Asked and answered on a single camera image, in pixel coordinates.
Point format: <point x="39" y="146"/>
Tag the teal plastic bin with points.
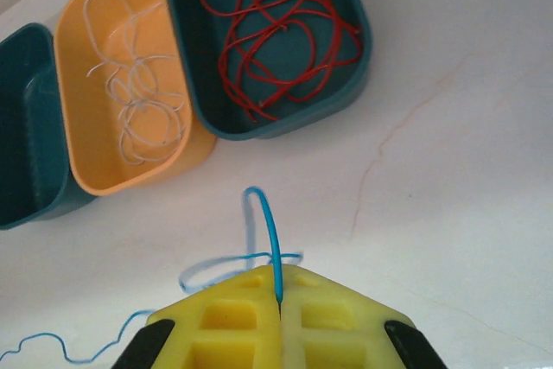
<point x="26" y="127"/>
<point x="203" y="62"/>

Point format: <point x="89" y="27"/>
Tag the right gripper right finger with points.
<point x="367" y="317"/>

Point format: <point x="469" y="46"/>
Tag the orange plastic bin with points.
<point x="86" y="140"/>

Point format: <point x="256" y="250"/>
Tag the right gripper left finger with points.
<point x="181" y="313"/>

